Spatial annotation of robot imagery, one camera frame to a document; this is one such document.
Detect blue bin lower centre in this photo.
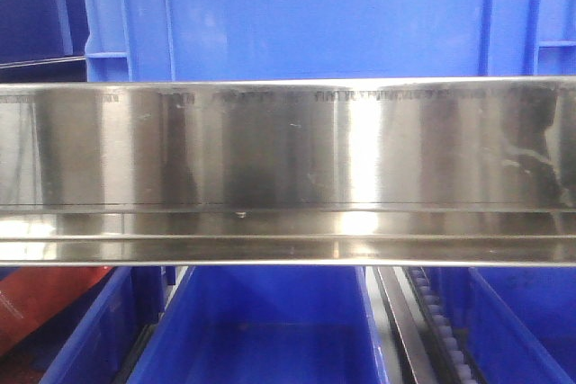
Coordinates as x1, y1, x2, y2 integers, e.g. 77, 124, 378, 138
129, 265, 389, 383

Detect blue bin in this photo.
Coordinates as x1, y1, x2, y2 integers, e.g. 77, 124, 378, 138
38, 265, 166, 384
129, 265, 389, 383
425, 267, 575, 383

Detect large blue crate upper shelf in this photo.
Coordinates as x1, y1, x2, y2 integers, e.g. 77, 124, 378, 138
85, 0, 575, 81

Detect blue bin lower left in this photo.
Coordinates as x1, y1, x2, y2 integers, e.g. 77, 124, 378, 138
38, 265, 166, 384

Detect blue bin lower right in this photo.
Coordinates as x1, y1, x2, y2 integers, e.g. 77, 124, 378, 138
425, 267, 575, 383

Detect red object in left bin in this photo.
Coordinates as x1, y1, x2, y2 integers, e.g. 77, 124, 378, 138
1, 266, 112, 354

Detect metal roller track divider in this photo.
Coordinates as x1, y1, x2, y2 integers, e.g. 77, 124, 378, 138
364, 266, 485, 383

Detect dark blue crate upper left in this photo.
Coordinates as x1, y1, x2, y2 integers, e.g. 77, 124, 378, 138
1, 0, 88, 83

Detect stainless steel shelf rail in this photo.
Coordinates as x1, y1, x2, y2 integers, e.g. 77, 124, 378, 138
1, 76, 575, 266

